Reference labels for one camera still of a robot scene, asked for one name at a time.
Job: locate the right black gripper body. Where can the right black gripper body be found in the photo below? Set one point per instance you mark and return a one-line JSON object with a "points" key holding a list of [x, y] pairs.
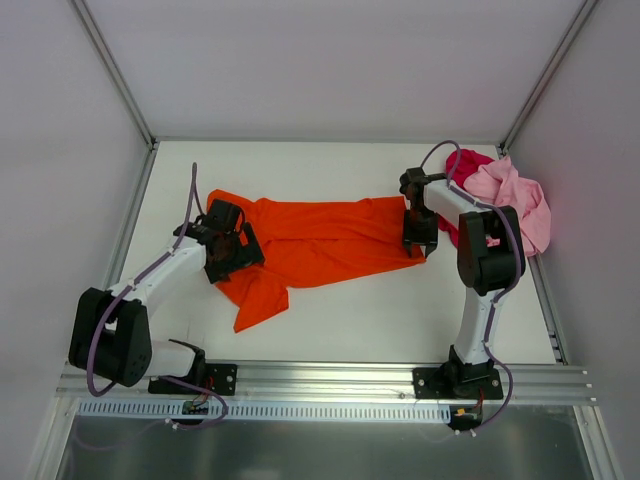
{"points": [[419, 231]]}

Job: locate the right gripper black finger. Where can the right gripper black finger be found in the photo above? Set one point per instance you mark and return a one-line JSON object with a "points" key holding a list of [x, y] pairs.
{"points": [[430, 246], [410, 248]]}

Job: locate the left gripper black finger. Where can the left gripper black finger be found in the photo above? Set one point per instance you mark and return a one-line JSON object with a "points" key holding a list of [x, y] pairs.
{"points": [[251, 249], [220, 271]]}

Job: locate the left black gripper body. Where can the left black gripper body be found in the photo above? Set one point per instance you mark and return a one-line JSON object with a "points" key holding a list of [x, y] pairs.
{"points": [[239, 256]]}

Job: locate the orange t shirt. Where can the orange t shirt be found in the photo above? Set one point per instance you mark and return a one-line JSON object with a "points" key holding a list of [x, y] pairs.
{"points": [[313, 244]]}

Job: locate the magenta t shirt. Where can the magenta t shirt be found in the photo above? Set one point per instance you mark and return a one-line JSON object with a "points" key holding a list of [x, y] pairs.
{"points": [[469, 164]]}

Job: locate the light pink t shirt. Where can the light pink t shirt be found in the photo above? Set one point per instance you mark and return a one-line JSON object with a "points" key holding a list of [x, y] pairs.
{"points": [[499, 183]]}

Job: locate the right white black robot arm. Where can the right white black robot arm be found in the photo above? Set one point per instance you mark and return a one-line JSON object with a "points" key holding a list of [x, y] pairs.
{"points": [[490, 262]]}

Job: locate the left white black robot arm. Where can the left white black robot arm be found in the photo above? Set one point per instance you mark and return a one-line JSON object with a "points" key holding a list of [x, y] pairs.
{"points": [[111, 336]]}

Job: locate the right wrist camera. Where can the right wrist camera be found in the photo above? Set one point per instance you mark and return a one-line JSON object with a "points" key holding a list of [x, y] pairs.
{"points": [[411, 182]]}

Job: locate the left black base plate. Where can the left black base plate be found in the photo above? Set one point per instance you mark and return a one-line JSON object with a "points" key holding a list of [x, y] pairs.
{"points": [[219, 377]]}

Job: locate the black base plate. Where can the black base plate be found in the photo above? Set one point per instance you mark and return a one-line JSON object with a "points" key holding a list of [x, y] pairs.
{"points": [[219, 377], [435, 383]]}

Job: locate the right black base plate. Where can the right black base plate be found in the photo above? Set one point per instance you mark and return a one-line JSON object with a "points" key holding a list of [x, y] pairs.
{"points": [[435, 383]]}

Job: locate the aluminium mounting rail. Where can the aluminium mounting rail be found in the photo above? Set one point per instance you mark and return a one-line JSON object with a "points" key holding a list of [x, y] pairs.
{"points": [[392, 382]]}

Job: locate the white slotted cable duct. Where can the white slotted cable duct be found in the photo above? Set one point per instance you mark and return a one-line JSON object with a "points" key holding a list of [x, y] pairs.
{"points": [[268, 411]]}

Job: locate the right aluminium frame post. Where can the right aluminium frame post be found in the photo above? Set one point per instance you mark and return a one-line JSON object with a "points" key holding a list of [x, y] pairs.
{"points": [[567, 40]]}

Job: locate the aluminium frame post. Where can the aluminium frame post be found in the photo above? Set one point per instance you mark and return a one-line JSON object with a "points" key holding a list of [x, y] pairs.
{"points": [[567, 40], [98, 41]]}

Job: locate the left aluminium frame post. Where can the left aluminium frame post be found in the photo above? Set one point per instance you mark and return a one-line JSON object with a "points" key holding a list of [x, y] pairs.
{"points": [[98, 41]]}

